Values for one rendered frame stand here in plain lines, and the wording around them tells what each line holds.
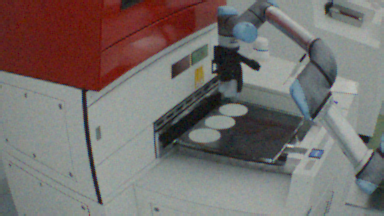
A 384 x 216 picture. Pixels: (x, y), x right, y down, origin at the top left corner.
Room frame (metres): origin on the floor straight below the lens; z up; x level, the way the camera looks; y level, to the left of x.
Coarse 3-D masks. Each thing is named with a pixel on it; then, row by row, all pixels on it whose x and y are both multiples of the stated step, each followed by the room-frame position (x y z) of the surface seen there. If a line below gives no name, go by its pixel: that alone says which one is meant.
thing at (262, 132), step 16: (256, 112) 2.12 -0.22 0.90; (272, 112) 2.11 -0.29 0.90; (192, 128) 2.00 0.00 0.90; (208, 128) 2.00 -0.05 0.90; (240, 128) 2.00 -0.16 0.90; (256, 128) 1.99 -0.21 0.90; (272, 128) 1.99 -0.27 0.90; (288, 128) 1.98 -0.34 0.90; (208, 144) 1.89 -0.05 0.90; (224, 144) 1.89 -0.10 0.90; (240, 144) 1.88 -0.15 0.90; (256, 144) 1.87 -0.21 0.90; (272, 144) 1.86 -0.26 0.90
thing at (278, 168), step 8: (184, 152) 1.96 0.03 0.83; (192, 152) 1.95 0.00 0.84; (200, 152) 1.94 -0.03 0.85; (208, 152) 1.93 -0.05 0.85; (208, 160) 1.92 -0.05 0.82; (216, 160) 1.91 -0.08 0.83; (224, 160) 1.89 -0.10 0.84; (232, 160) 1.88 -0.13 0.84; (240, 160) 1.86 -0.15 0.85; (248, 160) 1.86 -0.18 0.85; (256, 168) 1.83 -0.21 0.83; (264, 168) 1.82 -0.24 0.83; (272, 168) 1.80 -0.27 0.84; (280, 168) 1.79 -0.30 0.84
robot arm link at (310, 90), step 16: (304, 80) 1.60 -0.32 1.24; (320, 80) 1.58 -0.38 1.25; (304, 96) 1.56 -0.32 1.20; (320, 96) 1.56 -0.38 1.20; (304, 112) 1.56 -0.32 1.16; (320, 112) 1.54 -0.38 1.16; (336, 112) 1.55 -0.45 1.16; (336, 128) 1.52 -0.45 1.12; (352, 128) 1.52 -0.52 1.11; (352, 144) 1.48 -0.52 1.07; (352, 160) 1.47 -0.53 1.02; (368, 160) 1.43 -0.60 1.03; (368, 176) 1.40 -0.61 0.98; (368, 192) 1.38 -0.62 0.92
